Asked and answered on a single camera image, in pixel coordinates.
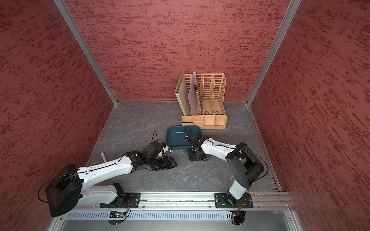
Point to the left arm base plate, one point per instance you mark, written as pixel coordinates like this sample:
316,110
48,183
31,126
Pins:
124,201

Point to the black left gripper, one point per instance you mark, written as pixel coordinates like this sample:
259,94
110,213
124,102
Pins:
165,166

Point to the right corner aluminium post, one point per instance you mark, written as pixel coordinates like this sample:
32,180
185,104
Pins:
282,30

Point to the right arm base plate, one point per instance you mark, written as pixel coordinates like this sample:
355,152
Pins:
226,200

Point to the left corner aluminium post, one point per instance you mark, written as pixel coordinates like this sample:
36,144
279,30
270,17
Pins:
71,23

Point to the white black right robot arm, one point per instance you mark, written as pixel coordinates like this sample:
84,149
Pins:
242,161

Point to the corner aluminium post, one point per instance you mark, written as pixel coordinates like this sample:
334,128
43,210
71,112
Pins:
282,30
71,23

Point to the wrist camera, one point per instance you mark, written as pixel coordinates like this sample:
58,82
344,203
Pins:
156,149
192,138

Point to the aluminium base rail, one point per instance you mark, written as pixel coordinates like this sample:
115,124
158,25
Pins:
194,201

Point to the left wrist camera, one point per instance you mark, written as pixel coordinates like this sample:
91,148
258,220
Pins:
156,149

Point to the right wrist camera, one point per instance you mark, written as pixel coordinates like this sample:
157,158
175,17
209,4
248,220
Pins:
192,138

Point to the wooden file organizer rack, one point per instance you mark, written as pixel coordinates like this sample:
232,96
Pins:
211,92

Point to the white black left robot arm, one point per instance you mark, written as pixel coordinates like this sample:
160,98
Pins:
75,187

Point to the teal plastic storage box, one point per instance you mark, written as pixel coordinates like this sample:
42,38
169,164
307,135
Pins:
176,136

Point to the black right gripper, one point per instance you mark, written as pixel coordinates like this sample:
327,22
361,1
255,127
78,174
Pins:
192,159

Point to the pale pink paper sheet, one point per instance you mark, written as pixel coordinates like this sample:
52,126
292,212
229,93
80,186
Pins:
193,96

